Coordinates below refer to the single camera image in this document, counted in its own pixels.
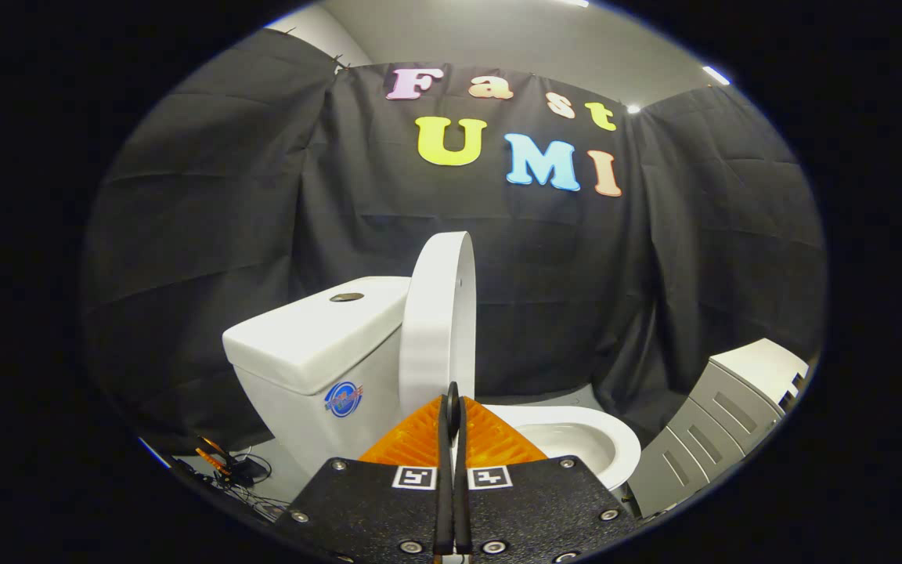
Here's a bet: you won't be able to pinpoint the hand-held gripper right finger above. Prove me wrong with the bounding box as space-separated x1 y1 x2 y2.
453 392 640 562

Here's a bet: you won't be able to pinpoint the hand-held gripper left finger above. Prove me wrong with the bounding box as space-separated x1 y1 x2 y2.
275 381 456 562

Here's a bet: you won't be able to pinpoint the white toilet lid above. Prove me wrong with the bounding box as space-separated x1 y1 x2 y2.
399 231 478 418

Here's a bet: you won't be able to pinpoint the white toilet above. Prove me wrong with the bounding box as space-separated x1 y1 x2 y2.
222 276 643 504

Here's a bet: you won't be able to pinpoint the grey drawer cabinet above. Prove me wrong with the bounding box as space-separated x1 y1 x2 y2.
627 338 810 519

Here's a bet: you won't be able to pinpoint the black backdrop cloth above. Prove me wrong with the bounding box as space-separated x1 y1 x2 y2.
83 29 827 457

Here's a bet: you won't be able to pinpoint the black floor cables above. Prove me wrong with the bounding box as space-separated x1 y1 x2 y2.
185 446 289 519

